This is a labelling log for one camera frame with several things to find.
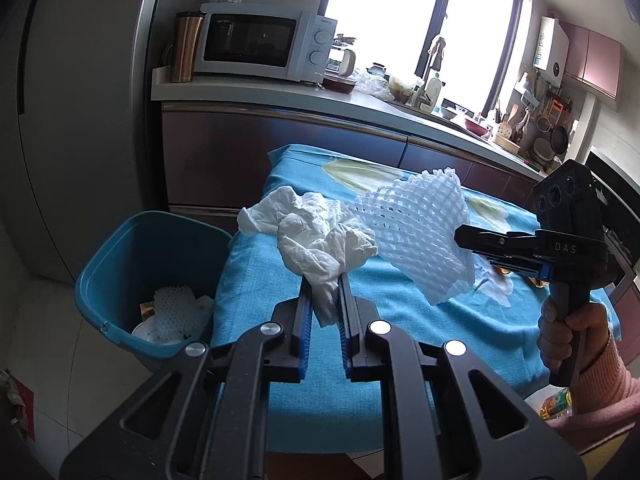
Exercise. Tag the kitchen counter with cabinets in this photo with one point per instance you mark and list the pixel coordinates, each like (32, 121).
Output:
(300, 145)

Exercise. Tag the white microwave oven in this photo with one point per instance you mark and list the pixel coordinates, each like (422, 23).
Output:
(250, 40)

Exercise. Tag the red printed packet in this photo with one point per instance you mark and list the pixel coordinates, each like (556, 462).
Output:
(17, 405)

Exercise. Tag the crushed patterned paper cup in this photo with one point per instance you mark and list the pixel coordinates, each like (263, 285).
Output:
(206, 305)

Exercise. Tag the silver refrigerator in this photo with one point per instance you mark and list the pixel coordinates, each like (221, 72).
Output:
(90, 110)

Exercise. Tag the pink sleeved right forearm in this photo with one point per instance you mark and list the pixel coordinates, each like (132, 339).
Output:
(615, 395)

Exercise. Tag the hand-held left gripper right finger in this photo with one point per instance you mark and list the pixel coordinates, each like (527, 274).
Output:
(345, 340)

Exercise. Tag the brown foil wrapper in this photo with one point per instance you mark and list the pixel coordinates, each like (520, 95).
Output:
(147, 312)

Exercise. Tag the kitchen window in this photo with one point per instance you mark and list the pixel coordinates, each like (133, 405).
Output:
(390, 20)

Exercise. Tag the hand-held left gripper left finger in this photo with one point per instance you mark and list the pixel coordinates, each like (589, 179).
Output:
(303, 340)

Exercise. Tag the white paper towel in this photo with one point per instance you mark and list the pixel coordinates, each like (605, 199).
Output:
(310, 240)

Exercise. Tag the white water heater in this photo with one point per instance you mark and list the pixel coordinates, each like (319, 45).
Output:
(550, 50)

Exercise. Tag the pink wall cabinet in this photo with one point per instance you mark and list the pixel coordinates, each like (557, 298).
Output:
(595, 60)

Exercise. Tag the black frying pan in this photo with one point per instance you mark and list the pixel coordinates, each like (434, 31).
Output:
(560, 139)

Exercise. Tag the copper thermos cup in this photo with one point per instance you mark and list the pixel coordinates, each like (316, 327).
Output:
(186, 50)

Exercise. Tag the blue floral tablecloth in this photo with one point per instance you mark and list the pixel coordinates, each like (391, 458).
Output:
(400, 335)

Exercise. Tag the blue plastic trash bin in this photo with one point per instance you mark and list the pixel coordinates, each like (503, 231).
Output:
(125, 260)

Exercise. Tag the glass kettle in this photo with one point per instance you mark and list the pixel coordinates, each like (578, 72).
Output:
(345, 57)

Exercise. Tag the clear plastic bag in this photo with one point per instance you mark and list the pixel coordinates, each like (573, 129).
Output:
(374, 85)

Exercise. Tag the red bowl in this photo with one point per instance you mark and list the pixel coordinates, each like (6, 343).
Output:
(477, 127)

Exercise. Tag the open-mesh white foam net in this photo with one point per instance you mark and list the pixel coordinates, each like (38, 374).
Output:
(420, 230)

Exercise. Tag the dark red container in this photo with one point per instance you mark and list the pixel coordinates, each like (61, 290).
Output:
(339, 85)

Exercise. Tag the round patterned paper cup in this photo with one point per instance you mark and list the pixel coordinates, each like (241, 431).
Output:
(155, 335)

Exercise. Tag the person's right hand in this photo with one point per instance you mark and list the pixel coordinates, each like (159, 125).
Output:
(592, 330)

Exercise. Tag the dense white foam net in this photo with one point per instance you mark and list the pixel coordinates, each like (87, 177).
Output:
(180, 310)

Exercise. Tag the white colander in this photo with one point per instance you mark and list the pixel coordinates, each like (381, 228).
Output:
(507, 141)

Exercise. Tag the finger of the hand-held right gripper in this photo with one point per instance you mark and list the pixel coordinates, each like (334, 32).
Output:
(495, 240)
(520, 265)

